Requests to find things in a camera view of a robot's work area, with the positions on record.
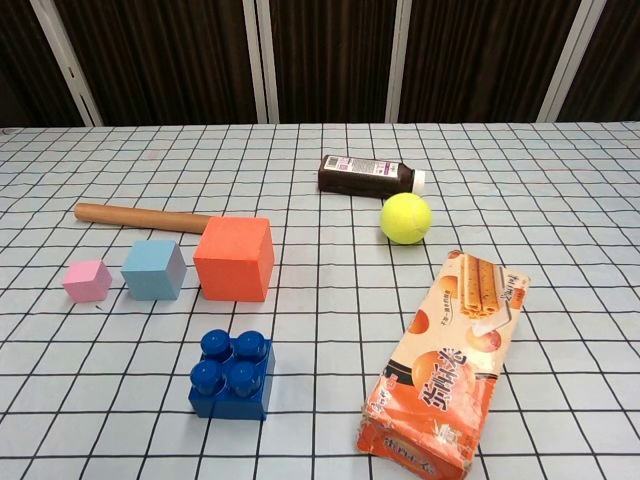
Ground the light blue foam cube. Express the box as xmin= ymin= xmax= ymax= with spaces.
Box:
xmin=120 ymin=239 xmax=188 ymax=302

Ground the small pink foam cube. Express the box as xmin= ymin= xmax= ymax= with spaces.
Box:
xmin=62 ymin=258 xmax=113 ymax=305

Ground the dark blue studded building brick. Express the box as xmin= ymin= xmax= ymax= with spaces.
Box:
xmin=187 ymin=328 xmax=274 ymax=420

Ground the white black checkered tablecloth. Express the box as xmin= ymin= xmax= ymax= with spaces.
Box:
xmin=0 ymin=119 xmax=640 ymax=480

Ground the dark brown bottle white cap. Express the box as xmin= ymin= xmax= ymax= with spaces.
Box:
xmin=317 ymin=154 xmax=427 ymax=201

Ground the yellow tennis ball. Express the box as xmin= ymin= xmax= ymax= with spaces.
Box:
xmin=379 ymin=192 xmax=433 ymax=246

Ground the large orange foam cube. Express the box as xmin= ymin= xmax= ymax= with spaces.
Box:
xmin=192 ymin=215 xmax=276 ymax=303

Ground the orange egg roll snack pack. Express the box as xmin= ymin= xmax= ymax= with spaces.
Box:
xmin=355 ymin=249 xmax=530 ymax=476

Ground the brown wooden rod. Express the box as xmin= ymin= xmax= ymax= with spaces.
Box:
xmin=74 ymin=202 xmax=214 ymax=236

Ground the white partition frame post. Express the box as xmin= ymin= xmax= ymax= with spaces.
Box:
xmin=538 ymin=0 xmax=600 ymax=123
xmin=30 ymin=0 xmax=104 ymax=126
xmin=241 ymin=0 xmax=280 ymax=124
xmin=387 ymin=0 xmax=412 ymax=123

